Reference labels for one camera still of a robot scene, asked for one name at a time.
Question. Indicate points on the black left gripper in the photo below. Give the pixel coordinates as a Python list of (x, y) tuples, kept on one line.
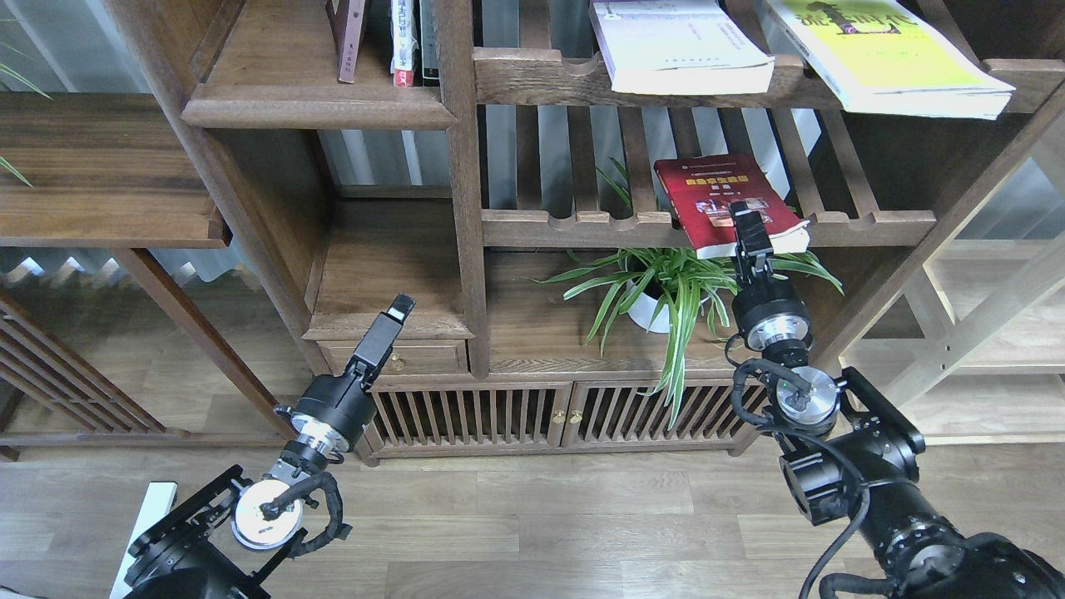
[(331, 415)]

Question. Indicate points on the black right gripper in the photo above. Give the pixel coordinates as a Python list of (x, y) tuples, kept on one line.
[(767, 310)]

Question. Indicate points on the red paperback book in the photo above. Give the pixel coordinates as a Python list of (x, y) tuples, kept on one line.
[(700, 191)]

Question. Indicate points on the yellow-green cover book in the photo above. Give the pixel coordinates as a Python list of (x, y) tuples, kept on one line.
[(878, 57)]

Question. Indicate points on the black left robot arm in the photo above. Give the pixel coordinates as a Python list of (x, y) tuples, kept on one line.
[(227, 538)]

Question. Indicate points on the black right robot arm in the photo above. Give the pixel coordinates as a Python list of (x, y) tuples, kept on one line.
[(848, 453)]

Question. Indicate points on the green spider plant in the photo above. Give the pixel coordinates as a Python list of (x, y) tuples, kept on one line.
[(691, 286)]

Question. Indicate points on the white plant pot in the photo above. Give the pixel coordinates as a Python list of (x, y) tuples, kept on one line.
[(645, 313)]

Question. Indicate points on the dark wooden bookshelf cabinet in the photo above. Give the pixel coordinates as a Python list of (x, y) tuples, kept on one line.
[(344, 195)]

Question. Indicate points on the white lavender paperback book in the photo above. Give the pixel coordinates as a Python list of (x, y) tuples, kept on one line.
[(677, 48)]

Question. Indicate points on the white red upright book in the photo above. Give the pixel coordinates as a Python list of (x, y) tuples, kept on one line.
[(402, 27)]

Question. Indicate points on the dark upright book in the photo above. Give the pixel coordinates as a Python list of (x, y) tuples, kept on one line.
[(428, 44)]

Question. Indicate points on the dark slatted wooden rack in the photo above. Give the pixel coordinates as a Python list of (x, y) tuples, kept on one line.
[(58, 378)]

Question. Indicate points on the green leaves at left edge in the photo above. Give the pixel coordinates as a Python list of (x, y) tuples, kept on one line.
[(16, 101)]

